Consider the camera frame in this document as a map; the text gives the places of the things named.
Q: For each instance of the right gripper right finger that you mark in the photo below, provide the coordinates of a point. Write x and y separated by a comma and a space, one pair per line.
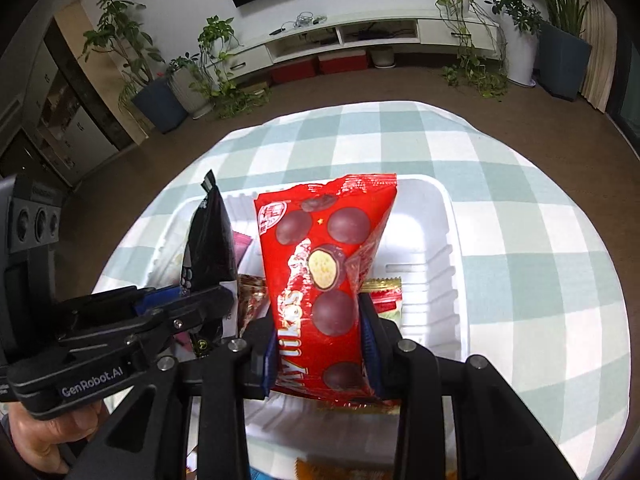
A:
379, 336

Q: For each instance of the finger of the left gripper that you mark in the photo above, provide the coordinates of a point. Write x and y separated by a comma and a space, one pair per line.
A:
191, 311
158, 297

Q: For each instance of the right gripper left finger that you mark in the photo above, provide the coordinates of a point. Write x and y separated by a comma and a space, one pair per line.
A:
261, 369

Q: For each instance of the black sesame snack packet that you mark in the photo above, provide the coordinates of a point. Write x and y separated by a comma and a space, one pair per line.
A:
209, 263

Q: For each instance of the red Mylikes chocolate bag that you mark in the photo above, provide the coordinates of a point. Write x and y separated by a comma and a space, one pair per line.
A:
318, 243

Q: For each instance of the left hand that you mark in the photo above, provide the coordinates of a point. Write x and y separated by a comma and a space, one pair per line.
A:
38, 441

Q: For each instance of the red white candy wrapper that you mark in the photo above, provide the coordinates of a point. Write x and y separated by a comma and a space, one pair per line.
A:
388, 304

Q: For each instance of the gold foil packet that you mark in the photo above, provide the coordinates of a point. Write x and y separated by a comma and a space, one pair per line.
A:
372, 285

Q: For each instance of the brown foil candy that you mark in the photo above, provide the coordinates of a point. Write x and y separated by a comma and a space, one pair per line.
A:
253, 300

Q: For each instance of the pink candy wrapper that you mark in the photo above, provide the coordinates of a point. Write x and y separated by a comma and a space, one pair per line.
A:
242, 245

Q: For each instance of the orange snack bar wrapper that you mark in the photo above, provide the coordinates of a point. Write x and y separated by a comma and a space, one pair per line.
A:
306, 470

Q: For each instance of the checkered tablecloth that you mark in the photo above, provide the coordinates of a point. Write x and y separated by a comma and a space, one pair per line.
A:
544, 300

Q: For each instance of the left dark plant pot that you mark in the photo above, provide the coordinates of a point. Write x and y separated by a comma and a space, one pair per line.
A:
157, 102

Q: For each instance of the glass display cabinet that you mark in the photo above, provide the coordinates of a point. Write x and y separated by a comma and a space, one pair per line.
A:
64, 115

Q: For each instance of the left white plant pot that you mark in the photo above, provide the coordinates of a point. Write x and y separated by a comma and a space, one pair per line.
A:
191, 100

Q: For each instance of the white plant pot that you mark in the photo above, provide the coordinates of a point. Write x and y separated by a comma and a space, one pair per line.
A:
521, 50
191, 100

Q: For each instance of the red storage box left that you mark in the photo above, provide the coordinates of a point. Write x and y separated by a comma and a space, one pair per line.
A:
294, 70

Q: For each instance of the red storage box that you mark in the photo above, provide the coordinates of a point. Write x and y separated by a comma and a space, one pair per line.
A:
294, 70
343, 61

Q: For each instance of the red storage box right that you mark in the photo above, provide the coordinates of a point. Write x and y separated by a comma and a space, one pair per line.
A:
343, 61

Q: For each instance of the white TV cabinet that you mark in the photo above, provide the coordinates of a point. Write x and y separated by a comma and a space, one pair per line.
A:
431, 29

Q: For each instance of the dark blue plant pot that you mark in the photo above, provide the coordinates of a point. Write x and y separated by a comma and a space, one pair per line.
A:
562, 62

